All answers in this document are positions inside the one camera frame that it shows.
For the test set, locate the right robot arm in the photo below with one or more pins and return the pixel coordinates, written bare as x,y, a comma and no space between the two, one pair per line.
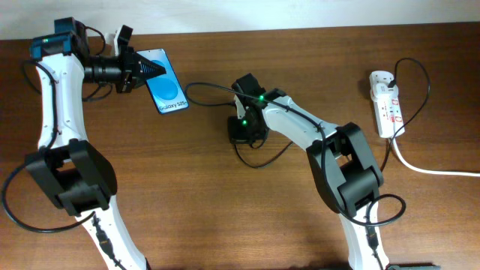
345,173

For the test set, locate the white power strip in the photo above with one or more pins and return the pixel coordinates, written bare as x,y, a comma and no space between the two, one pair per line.
389,119

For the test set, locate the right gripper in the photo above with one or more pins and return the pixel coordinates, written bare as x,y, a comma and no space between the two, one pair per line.
236,135

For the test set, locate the white USB charger plug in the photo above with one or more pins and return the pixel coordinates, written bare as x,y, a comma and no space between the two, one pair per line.
379,79

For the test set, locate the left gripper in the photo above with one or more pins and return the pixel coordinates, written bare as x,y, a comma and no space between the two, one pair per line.
133,78

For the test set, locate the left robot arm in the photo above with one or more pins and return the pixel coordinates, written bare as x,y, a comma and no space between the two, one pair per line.
71,172

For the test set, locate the blue Galaxy smartphone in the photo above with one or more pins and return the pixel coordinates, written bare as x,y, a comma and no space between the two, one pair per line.
165,90

